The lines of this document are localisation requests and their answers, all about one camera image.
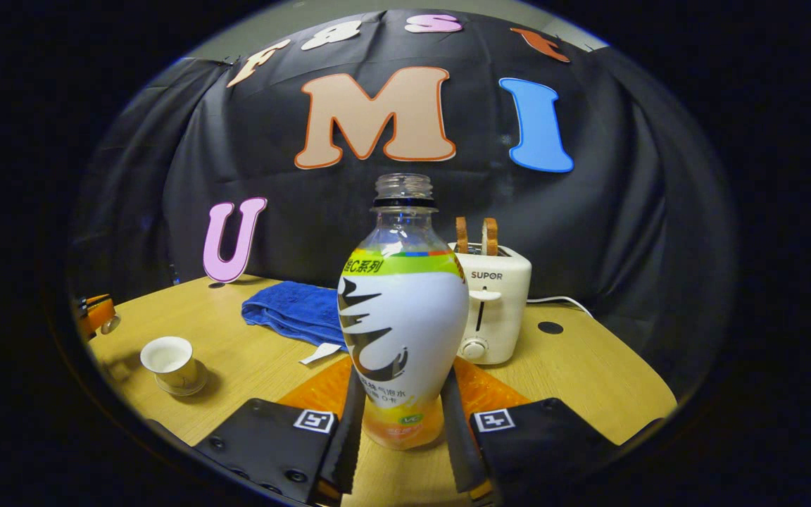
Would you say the yellow ceramic teacup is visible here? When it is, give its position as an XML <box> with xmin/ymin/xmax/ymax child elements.
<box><xmin>139</xmin><ymin>335</ymin><xmax>199</xmax><ymax>392</ymax></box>

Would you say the white toaster cable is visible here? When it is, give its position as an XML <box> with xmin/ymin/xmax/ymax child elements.
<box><xmin>526</xmin><ymin>295</ymin><xmax>593</xmax><ymax>318</ymax></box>

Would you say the black backdrop cloth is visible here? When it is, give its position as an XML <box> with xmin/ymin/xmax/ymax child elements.
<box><xmin>66</xmin><ymin>8</ymin><xmax>741</xmax><ymax>396</ymax></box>

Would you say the blue towel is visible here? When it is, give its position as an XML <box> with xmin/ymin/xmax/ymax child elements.
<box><xmin>240</xmin><ymin>280</ymin><xmax>351</xmax><ymax>366</ymax></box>

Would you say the white label water bottle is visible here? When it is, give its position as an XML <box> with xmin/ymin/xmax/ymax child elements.
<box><xmin>337</xmin><ymin>173</ymin><xmax>471</xmax><ymax>451</ymax></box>

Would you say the cream white toaster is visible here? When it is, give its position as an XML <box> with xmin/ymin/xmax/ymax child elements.
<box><xmin>447</xmin><ymin>242</ymin><xmax>533</xmax><ymax>366</ymax></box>

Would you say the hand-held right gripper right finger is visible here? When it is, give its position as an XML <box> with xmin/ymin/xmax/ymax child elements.
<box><xmin>439</xmin><ymin>356</ymin><xmax>664</xmax><ymax>505</ymax></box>

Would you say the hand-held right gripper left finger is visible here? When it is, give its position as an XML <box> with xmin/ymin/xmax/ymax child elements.
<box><xmin>193</xmin><ymin>355</ymin><xmax>368</xmax><ymax>505</ymax></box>

